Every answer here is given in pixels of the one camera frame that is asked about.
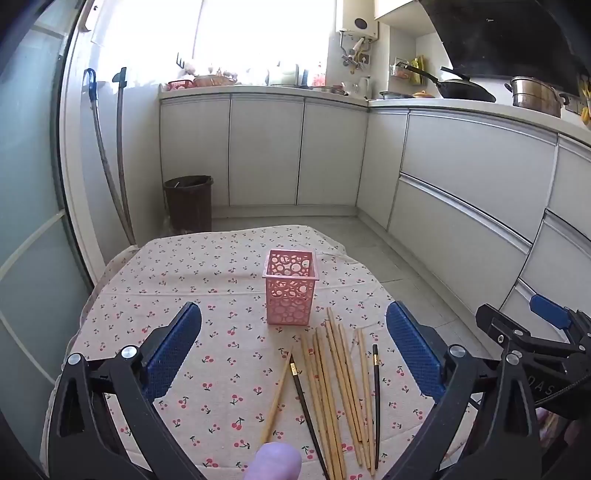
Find black range hood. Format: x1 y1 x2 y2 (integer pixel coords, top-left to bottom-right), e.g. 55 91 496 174
418 0 591 79

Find bright kitchen window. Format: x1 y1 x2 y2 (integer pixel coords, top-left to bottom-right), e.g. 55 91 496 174
92 0 338 86

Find person's left hand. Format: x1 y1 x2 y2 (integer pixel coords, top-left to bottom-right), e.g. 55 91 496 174
247 442 302 480

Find black wok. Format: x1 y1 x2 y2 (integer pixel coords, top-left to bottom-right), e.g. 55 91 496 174
406 65 497 103

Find wall rack with utensils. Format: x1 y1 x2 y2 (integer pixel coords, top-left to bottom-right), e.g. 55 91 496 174
390 56 426 86

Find white kitchen cabinets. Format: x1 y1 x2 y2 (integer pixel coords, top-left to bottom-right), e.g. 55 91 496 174
159 88 591 324

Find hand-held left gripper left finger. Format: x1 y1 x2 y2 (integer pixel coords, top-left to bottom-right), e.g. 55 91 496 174
47 301 206 480

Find blue-handled mop pole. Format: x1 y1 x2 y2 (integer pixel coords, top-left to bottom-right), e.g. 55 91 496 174
84 68 134 245

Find black-handled mop pole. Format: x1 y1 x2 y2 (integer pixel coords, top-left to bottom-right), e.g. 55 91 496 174
112 68 138 245

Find dark brown trash bin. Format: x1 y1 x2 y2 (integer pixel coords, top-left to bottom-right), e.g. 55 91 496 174
163 175 214 234

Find wicker basket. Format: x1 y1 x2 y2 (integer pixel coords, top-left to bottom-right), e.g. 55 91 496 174
193 74 237 88

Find bundle of wooden chopsticks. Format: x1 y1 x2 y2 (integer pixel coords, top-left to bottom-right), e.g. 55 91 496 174
300 307 376 480

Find white wall water heater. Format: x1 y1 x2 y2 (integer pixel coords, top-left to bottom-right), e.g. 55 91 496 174
336 0 379 38

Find white kitchen countertop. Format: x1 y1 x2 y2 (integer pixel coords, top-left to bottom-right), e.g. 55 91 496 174
158 83 591 148

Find pink perforated plastic basket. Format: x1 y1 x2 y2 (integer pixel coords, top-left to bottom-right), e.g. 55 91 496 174
263 249 320 328

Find tan bamboo chopstick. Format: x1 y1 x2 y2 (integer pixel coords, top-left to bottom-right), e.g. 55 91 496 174
260 347 294 446

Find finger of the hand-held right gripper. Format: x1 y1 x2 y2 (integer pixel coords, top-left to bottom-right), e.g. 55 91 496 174
475 303 575 367
529 294 591 342

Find frosted glass sliding door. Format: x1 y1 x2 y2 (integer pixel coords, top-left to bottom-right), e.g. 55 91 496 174
0 0 93 480

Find stainless steel pot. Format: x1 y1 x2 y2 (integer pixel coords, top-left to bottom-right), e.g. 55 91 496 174
505 76 571 118

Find water heater hoses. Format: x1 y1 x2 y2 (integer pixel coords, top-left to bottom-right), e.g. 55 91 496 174
339 30 372 75

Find black chopstick with gold band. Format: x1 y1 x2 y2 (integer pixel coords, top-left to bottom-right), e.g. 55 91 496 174
372 344 380 470
289 361 331 480

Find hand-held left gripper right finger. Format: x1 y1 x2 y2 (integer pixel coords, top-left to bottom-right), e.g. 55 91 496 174
385 301 541 480

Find cherry print tablecloth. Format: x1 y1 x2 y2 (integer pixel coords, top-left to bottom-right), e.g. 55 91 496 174
41 224 467 480

